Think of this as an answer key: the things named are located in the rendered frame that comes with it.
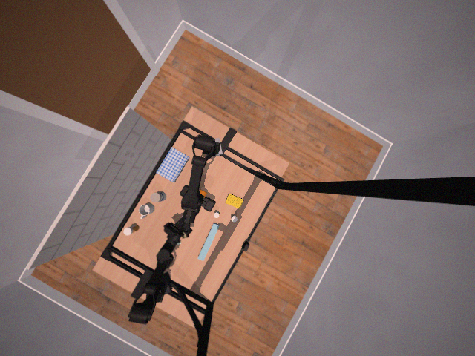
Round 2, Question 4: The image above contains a grey tiled wall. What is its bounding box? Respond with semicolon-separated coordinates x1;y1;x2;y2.
26;106;171;270

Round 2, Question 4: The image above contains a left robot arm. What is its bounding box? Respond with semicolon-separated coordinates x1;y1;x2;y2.
128;240;176;324

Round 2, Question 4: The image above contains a yellow sponge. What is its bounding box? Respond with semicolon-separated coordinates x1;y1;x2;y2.
226;194;243;209

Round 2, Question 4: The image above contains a white can with blue stripe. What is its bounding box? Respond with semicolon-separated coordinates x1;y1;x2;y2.
150;192;166;202

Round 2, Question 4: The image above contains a light blue rectangular block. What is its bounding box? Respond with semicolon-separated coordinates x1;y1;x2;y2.
198;222;220;261

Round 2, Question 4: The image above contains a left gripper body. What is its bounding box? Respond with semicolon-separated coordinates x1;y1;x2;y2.
164;225;193;245

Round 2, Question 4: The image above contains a white ceramic mug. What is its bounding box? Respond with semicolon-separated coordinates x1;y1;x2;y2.
139;203;154;219

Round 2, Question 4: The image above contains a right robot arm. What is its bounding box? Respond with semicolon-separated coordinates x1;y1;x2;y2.
181;134;220;223

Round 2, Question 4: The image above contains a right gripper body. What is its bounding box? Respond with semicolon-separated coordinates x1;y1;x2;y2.
180;185;216;212

